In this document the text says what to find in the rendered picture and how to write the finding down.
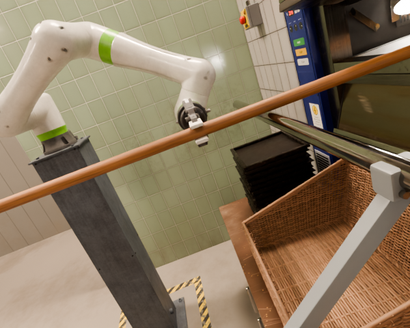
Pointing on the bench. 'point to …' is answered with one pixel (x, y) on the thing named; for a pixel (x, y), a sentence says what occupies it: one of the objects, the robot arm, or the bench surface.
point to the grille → (323, 161)
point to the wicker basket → (405, 309)
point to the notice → (315, 115)
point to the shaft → (278, 101)
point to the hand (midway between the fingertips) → (198, 131)
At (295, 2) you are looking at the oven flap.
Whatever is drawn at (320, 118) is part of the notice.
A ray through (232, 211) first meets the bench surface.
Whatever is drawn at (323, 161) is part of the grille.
